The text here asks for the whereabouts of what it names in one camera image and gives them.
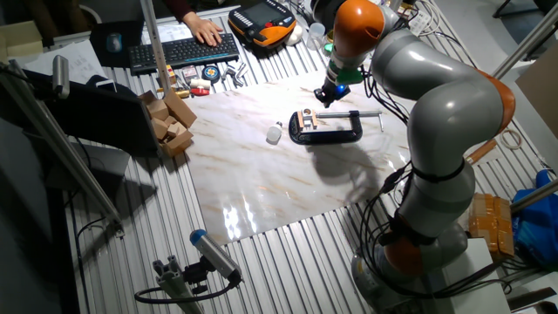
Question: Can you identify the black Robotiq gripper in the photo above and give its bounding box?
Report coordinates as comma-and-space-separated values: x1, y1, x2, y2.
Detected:
313, 79, 352, 109

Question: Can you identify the white light bulb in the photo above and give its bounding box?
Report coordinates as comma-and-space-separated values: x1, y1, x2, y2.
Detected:
265, 120, 284, 145

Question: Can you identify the dark computer mouse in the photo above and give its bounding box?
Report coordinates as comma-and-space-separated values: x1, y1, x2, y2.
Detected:
105, 32, 123, 54

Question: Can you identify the person's forearm dark sleeve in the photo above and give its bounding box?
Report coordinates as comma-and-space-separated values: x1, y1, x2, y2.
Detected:
163, 0, 195, 23

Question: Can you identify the person's bare hand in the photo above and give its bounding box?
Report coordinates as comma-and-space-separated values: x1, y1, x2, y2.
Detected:
182, 11, 224, 48

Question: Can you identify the black metal C-clamp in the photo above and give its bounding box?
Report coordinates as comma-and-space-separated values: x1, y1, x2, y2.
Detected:
288, 109, 384, 146

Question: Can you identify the clear plastic jar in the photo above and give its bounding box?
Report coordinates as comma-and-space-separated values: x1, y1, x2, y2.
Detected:
306, 22, 326, 51

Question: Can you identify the white egg shaped object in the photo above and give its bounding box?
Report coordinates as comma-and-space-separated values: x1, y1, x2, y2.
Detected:
285, 24, 304, 47

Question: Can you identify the black orange teach pendant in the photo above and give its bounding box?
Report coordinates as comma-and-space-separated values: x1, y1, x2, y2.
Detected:
227, 0, 298, 49

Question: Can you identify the marble pattern table sheet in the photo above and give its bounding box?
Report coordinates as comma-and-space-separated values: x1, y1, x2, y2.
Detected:
183, 69, 502, 246

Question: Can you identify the white power strip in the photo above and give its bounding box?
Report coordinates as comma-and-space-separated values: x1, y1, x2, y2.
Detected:
407, 9, 432, 37

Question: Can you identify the small printed card box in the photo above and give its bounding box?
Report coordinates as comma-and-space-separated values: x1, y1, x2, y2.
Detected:
181, 65, 200, 86

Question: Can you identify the brass pipe fitting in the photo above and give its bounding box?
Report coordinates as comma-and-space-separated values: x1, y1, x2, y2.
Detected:
156, 88, 192, 99

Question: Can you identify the open brown cardboard box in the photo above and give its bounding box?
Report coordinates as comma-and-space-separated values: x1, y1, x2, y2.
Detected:
138, 89, 198, 158

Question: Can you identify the black computer keyboard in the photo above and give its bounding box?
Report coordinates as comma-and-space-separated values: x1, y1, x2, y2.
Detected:
127, 32, 241, 76

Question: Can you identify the white printed paper sheet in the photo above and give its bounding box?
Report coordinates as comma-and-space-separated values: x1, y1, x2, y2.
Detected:
141, 19, 218, 44

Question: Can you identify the black mouse pad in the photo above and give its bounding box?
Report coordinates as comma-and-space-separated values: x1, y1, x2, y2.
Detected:
89, 20, 145, 69

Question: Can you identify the brown taped cardboard package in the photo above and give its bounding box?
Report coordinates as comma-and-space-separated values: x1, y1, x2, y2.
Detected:
468, 193, 515, 258

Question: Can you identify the brown cardboard sheet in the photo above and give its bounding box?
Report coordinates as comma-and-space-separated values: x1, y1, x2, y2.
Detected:
515, 54, 558, 140

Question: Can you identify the black laptop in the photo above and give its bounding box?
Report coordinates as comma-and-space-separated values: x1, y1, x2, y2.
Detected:
24, 69, 160, 193

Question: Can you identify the short aluminium profile stub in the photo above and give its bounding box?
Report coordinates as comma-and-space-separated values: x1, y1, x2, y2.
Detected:
152, 255, 206, 314

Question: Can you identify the blue plastic bag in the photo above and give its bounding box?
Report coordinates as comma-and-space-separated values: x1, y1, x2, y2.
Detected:
512, 168, 558, 267

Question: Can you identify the white paper stack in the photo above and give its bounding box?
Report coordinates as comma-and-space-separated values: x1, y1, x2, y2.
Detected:
24, 39, 108, 85

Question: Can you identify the long slanted aluminium profile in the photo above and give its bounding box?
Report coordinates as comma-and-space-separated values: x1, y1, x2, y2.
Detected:
0, 60, 126, 239

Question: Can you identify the beige foam box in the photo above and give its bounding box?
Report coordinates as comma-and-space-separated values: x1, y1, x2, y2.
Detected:
0, 20, 44, 60

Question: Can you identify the hammer with wooden handle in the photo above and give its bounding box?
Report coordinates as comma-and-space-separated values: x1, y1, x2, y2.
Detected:
465, 139, 499, 166

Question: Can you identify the beige rubber ring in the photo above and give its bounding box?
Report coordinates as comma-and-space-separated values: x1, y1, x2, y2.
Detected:
500, 128, 523, 151

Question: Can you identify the tall aluminium frame post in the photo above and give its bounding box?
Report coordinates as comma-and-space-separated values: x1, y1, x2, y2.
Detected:
139, 0, 172, 95

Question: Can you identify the silver camera blue cap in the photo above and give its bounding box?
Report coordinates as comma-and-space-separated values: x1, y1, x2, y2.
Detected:
189, 229, 243, 283

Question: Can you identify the slanted aluminium frame brace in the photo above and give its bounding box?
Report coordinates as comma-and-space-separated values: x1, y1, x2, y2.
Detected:
491, 3, 558, 82

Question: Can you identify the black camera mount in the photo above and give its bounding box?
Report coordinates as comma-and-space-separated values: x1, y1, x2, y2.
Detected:
182, 256, 210, 296

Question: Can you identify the aluminium frame bar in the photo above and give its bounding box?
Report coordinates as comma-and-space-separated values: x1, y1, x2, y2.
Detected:
509, 178, 558, 215

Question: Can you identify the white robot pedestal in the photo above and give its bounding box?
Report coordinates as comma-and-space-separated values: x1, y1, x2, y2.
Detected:
429, 237, 514, 314

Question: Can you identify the black camera cable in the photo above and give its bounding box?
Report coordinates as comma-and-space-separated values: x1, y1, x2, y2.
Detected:
133, 278, 243, 305

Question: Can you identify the silver depth camera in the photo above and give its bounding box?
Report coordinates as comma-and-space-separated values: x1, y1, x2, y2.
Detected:
51, 54, 71, 99

